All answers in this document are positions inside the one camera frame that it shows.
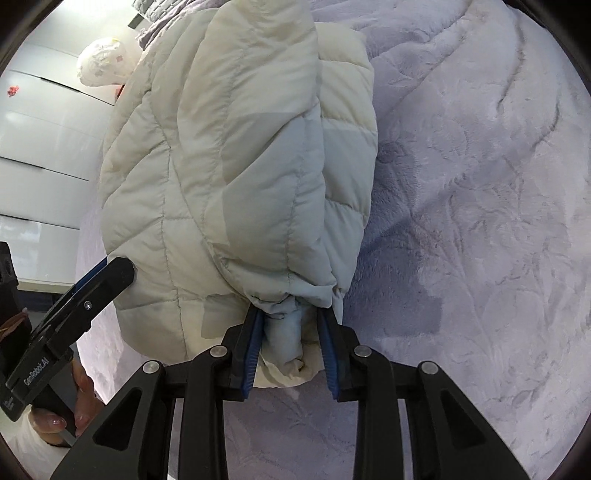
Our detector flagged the white plastic bag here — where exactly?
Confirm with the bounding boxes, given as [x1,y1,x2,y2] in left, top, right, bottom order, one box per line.
[77,37,142,87]

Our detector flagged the cream quilted down jacket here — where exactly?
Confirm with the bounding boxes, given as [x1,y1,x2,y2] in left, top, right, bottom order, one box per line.
[99,1,378,388]

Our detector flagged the lavender embossed bed blanket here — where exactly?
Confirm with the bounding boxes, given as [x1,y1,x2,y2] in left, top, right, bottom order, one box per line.
[75,0,591,480]

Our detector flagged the person's white sleeve forearm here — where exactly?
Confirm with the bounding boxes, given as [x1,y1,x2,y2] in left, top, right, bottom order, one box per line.
[1,415,69,479]

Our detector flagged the white wardrobe drawers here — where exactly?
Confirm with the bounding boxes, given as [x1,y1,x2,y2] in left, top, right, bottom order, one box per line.
[1,1,135,286]

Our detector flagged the person's left hand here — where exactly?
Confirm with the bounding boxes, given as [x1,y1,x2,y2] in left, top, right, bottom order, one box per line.
[1,308,96,444]

